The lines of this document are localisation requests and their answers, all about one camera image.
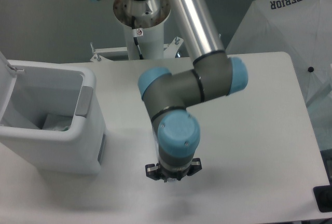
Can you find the black device at table edge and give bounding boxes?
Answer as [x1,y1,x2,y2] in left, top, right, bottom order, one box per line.
[313,185,331,213]

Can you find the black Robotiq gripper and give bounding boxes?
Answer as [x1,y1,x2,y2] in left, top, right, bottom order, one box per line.
[145,158,202,182]

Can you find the white plastic trash can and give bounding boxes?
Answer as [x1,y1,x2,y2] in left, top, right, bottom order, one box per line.
[1,56,105,174]

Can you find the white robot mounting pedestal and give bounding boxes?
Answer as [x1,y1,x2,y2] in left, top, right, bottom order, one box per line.
[113,0,171,54]

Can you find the white umbrella with navy lettering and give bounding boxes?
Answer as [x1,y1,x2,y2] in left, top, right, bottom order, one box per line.
[227,0,331,102]

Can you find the white metal base frame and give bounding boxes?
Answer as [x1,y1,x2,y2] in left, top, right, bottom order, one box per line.
[90,36,189,62]

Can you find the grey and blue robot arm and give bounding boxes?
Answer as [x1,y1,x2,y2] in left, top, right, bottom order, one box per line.
[94,0,248,181]

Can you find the white plastic wrapper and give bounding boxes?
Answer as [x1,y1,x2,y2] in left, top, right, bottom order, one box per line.
[42,114,72,131]

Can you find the crushed clear plastic bottle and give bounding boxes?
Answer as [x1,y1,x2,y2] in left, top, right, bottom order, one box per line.
[165,178,177,183]

